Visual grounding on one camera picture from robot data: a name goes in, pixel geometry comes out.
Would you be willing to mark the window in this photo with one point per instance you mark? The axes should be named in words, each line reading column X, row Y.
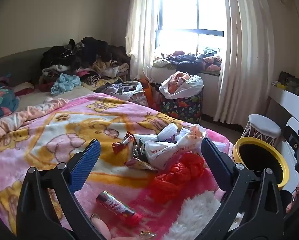
column 184, row 17

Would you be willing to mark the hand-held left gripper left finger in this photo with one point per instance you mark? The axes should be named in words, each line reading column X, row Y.
column 87, row 165

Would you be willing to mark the person's left hand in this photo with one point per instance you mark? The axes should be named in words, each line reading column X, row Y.
column 102, row 227

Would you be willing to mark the red and white snack wrapper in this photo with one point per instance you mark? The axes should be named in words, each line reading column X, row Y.
column 122, row 143

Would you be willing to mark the white dressing table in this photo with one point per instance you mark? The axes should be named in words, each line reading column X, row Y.
column 287, row 98

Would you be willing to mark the floral fabric bag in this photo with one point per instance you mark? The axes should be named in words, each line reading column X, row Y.
column 139, row 100

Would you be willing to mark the camouflage bag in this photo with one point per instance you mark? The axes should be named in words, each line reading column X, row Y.
column 294, row 82

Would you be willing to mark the cream curtain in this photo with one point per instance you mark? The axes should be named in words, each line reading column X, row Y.
column 142, row 30
column 244, row 55

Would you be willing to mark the grey headboard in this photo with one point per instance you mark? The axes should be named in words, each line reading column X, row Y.
column 14, row 62

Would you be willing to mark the clothes on window seat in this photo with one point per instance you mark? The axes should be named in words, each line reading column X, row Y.
column 187, row 61

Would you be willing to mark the dinosaur print laundry basket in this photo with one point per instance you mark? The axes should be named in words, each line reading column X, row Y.
column 182, row 107

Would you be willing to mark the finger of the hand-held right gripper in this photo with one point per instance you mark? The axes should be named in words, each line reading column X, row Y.
column 292, row 137

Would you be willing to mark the red candy tube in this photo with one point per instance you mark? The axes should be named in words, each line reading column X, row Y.
column 117, row 206

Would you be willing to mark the dark foil snack wrapper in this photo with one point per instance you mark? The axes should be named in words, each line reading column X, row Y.
column 139, row 151

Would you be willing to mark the person's right hand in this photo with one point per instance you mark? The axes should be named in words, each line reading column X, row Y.
column 289, row 207

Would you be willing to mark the yellow box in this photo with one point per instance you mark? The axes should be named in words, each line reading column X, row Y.
column 279, row 85

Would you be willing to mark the white round stool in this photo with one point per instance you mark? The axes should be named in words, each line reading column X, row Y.
column 264, row 126

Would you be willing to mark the black bin with yellow rim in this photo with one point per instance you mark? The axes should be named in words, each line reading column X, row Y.
column 239, row 145

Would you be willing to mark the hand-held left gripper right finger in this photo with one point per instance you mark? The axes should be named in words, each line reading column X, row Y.
column 215, row 155

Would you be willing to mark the peach ruffled quilt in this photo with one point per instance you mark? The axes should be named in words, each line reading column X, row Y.
column 19, row 117

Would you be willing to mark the orange bag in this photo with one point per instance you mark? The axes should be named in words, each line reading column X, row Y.
column 149, row 92

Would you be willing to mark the brown snack wrapper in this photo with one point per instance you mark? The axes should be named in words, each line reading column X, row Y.
column 139, row 165

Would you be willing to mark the pink cartoon printed blanket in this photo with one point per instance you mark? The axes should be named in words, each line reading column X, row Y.
column 64, row 130

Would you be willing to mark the red plastic bag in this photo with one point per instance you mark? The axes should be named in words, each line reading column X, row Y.
column 179, row 172

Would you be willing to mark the pile of dark clothes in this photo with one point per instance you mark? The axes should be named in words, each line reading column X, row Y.
column 89, row 52

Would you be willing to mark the white printed plastic bag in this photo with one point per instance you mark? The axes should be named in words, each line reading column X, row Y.
column 164, row 152

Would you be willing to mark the light blue cloth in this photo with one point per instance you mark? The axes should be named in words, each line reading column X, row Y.
column 64, row 82

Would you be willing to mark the grey and white clothes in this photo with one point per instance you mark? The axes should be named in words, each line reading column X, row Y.
column 119, row 88

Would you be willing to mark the blue floral bedding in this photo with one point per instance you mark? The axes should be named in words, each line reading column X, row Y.
column 2, row 100

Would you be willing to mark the white bag of clothes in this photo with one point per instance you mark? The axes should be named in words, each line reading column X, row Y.
column 189, row 83

